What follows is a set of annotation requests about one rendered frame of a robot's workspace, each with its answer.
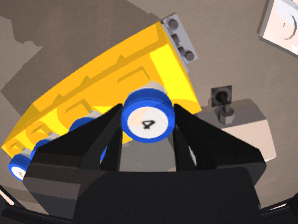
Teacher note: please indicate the blue screw cap with number 4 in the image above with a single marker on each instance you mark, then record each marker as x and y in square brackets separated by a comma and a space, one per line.
[148, 115]

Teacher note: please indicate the white key housing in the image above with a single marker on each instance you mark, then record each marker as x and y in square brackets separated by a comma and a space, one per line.
[246, 123]

